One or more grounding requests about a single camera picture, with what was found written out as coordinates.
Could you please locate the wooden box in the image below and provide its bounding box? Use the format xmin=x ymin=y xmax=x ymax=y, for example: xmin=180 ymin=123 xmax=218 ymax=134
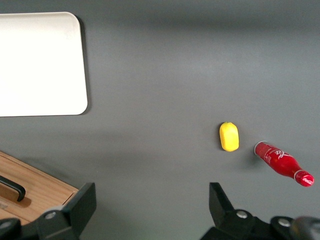
xmin=0 ymin=150 xmax=80 ymax=226

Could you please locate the yellow plastic lemon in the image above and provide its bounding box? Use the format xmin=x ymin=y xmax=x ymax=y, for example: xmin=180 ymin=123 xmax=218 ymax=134
xmin=219 ymin=121 xmax=240 ymax=152

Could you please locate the white rectangular tray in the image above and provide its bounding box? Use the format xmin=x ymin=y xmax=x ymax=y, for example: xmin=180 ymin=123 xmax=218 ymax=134
xmin=0 ymin=11 xmax=89 ymax=118

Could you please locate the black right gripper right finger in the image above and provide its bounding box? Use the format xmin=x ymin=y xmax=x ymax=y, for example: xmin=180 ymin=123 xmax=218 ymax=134
xmin=199 ymin=182 xmax=296 ymax=240

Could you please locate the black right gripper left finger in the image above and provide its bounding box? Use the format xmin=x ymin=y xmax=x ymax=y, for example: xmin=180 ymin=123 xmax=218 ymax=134
xmin=0 ymin=182 xmax=97 ymax=240

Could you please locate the red coke bottle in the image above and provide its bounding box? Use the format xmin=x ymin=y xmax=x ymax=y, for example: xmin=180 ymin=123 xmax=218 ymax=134
xmin=254 ymin=140 xmax=315 ymax=188

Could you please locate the black box handle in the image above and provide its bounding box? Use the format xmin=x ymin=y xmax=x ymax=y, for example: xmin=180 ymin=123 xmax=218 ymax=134
xmin=0 ymin=174 xmax=27 ymax=203

